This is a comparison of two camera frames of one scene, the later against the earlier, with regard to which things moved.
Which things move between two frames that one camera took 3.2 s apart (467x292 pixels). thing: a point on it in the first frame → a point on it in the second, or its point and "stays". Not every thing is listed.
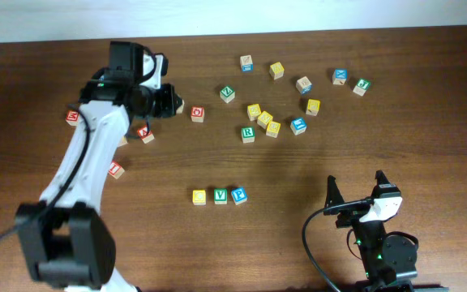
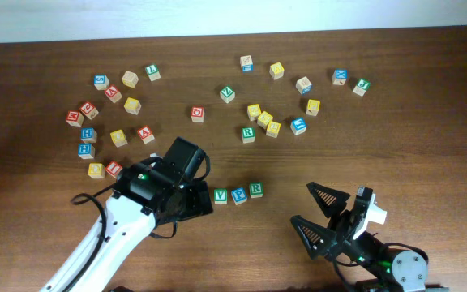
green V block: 220,196 stays
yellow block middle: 263,119 stays
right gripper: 355,215 → 340,226
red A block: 143,135 stays
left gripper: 168,105 → 200,199
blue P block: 239,195 stays
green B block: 181,108 → 256,189
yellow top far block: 276,70 stays
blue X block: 340,76 stays
